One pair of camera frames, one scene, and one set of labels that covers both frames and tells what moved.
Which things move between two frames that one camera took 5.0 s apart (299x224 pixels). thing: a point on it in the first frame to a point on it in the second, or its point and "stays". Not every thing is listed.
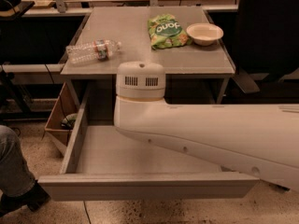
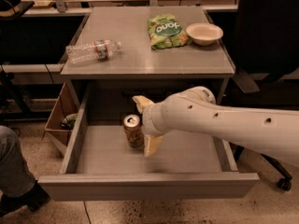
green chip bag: [166, 31] stays
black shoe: [34, 199] stays
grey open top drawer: [104, 162] stays
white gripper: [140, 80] to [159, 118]
